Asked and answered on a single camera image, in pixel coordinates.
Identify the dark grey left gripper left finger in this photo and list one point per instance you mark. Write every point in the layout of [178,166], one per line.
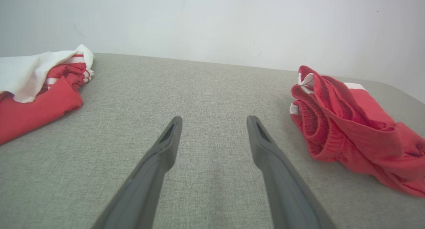
[142,195]

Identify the red shorts with white trim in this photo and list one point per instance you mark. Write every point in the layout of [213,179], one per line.
[358,136]

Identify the red and white basketball jersey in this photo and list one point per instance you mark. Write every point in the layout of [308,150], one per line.
[33,116]

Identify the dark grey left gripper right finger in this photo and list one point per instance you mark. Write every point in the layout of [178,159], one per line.
[289,199]

